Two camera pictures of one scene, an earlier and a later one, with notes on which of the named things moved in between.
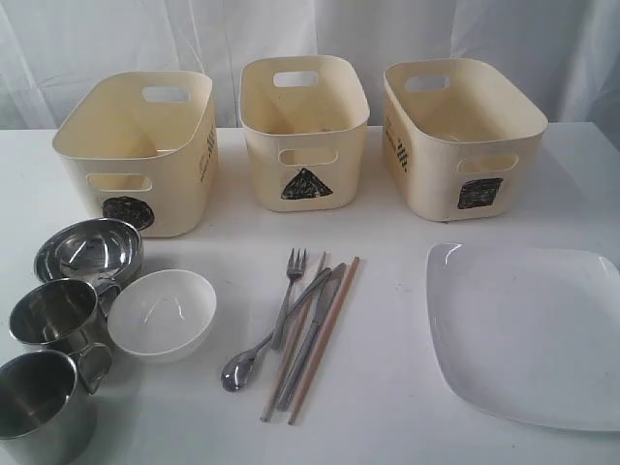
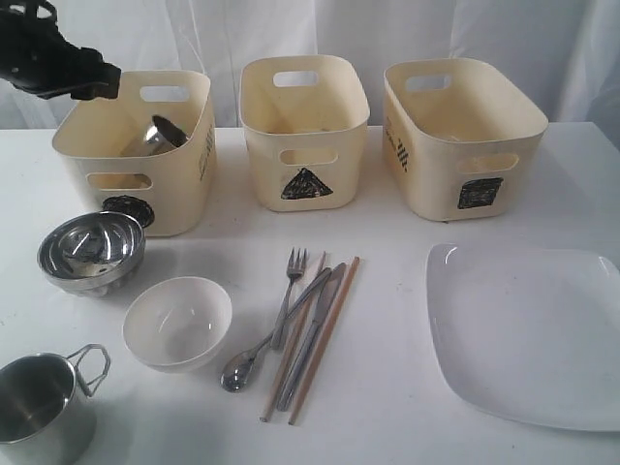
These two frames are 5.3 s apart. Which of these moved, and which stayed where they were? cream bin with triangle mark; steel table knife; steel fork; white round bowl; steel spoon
Moved: white round bowl
Stayed: steel fork; cream bin with triangle mark; steel spoon; steel table knife
